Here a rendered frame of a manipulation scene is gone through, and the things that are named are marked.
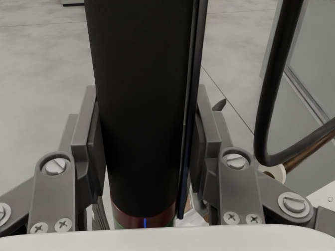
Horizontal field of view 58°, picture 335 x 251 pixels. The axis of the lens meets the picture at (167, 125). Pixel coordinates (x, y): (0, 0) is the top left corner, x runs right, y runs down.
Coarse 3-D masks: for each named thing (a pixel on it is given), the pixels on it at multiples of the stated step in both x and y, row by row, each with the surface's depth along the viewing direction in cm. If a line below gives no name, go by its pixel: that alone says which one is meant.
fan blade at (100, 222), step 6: (96, 204) 71; (102, 204) 65; (96, 210) 71; (102, 210) 65; (96, 216) 71; (102, 216) 65; (96, 222) 73; (102, 222) 65; (96, 228) 73; (102, 228) 65; (108, 228) 60
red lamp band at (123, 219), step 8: (176, 200) 15; (112, 208) 15; (168, 208) 14; (176, 208) 15; (120, 216) 14; (128, 216) 14; (152, 216) 14; (160, 216) 14; (168, 216) 14; (128, 224) 14; (136, 224) 14; (144, 224) 14; (152, 224) 14; (160, 224) 14
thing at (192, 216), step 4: (188, 212) 23; (192, 212) 23; (196, 212) 23; (184, 216) 23; (188, 216) 23; (192, 216) 23; (196, 216) 23; (200, 216) 23; (176, 220) 22; (180, 220) 22; (184, 220) 22; (188, 220) 22; (192, 220) 22; (196, 220) 22; (200, 220) 22; (176, 224) 22; (180, 224) 22; (184, 224) 22; (192, 224) 22; (196, 224) 22; (200, 224) 22; (204, 224) 22; (208, 224) 22
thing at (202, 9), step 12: (204, 0) 9; (192, 12) 10; (204, 12) 9; (192, 24) 10; (204, 24) 9; (192, 36) 10; (192, 48) 10; (192, 60) 10; (192, 72) 10; (192, 84) 11; (192, 96) 11; (192, 108) 11; (192, 120) 12; (192, 132) 12; (180, 168) 14; (180, 180) 14; (180, 192) 14; (180, 204) 15; (180, 216) 15
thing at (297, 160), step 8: (328, 136) 31; (320, 144) 30; (304, 152) 29; (312, 152) 29; (288, 160) 28; (296, 160) 28; (304, 160) 29; (288, 168) 27; (272, 176) 26; (208, 216) 23
